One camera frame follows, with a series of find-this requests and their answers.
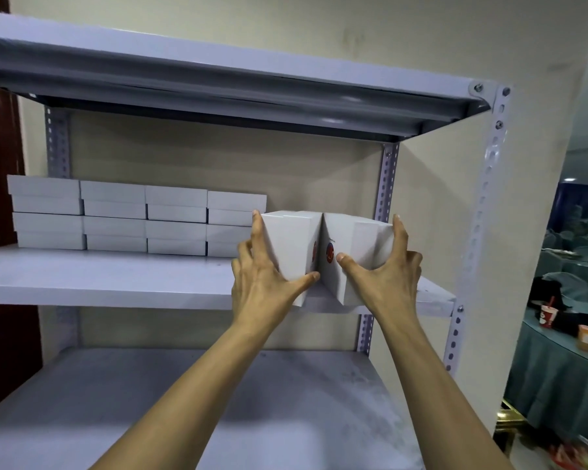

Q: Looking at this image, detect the person's left hand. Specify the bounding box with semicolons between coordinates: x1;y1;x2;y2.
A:
230;210;321;341

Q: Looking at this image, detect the person's right hand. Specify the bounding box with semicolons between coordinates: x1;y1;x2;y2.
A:
336;214;424;331

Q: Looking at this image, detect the small white logo box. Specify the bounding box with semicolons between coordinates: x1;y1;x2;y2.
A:
318;211;396;307
259;210;323;307

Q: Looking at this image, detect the tidy row of white boxes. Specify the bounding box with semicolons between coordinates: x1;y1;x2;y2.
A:
7;175;268;259

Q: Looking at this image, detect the white metal shelving rack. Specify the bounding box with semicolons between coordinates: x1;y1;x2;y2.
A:
0;9;515;470

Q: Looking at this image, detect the person's left forearm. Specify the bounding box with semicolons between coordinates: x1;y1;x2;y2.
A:
93;322;276;470

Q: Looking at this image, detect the person's right forearm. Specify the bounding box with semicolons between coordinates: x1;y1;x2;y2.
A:
377;313;515;470

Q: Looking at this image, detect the black and gold object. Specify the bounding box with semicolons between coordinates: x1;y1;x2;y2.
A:
494;401;532;431

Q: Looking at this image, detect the green cloth covered table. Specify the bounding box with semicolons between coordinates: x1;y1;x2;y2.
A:
504;316;588;456

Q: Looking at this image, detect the dark wooden door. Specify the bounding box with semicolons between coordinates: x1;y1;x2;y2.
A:
0;78;43;417

